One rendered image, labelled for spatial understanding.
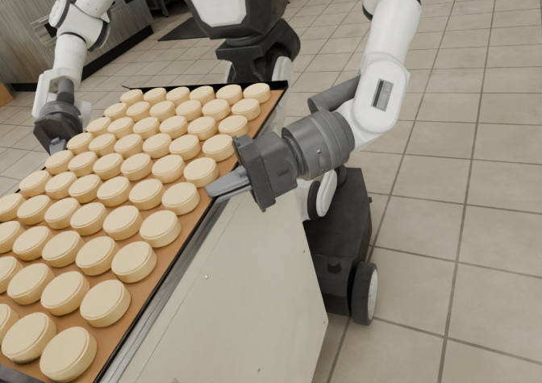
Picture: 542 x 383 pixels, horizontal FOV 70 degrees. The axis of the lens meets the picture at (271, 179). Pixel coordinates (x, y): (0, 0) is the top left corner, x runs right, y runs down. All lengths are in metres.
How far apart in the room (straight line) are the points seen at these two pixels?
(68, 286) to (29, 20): 3.85
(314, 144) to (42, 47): 3.89
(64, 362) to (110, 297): 0.07
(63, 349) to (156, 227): 0.16
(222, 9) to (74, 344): 0.74
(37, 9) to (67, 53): 3.20
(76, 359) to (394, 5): 0.62
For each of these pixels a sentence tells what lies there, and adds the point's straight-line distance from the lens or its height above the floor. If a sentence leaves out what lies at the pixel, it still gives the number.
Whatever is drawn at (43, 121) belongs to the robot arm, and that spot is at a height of 0.96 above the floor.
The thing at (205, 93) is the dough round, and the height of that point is 0.93.
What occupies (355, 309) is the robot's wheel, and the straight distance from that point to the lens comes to 1.29.
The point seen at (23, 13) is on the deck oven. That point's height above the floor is 0.75.
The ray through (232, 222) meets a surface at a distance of 0.65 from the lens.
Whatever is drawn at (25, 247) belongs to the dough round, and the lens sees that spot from 0.63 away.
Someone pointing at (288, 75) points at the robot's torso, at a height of 0.80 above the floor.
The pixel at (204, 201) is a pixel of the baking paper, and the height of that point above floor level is 0.90.
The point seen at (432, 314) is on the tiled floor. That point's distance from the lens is 1.45.
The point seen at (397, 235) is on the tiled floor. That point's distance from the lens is 1.65.
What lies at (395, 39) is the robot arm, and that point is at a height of 0.99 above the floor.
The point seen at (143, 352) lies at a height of 0.82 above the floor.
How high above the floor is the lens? 1.24
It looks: 38 degrees down
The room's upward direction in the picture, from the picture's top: 17 degrees counter-clockwise
